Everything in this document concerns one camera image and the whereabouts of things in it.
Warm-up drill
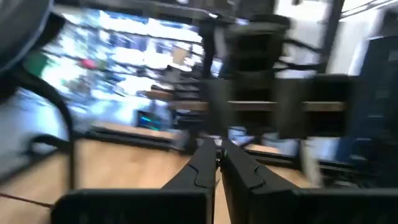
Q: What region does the dark brown wrist cable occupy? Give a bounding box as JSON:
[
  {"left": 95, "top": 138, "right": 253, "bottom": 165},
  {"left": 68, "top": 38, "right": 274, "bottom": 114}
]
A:
[{"left": 0, "top": 192, "right": 55, "bottom": 209}]

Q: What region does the dark cabinet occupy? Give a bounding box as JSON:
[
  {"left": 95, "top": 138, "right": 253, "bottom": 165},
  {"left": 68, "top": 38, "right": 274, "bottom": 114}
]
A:
[{"left": 350, "top": 34, "right": 398, "bottom": 188}]

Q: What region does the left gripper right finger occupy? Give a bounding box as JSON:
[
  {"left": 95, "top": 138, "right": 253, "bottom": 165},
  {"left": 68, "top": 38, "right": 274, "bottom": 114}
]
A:
[{"left": 219, "top": 139, "right": 398, "bottom": 224}]

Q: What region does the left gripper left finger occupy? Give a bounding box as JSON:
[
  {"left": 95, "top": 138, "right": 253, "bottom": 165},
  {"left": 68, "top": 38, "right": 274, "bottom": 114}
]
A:
[{"left": 50, "top": 138, "right": 218, "bottom": 224}]

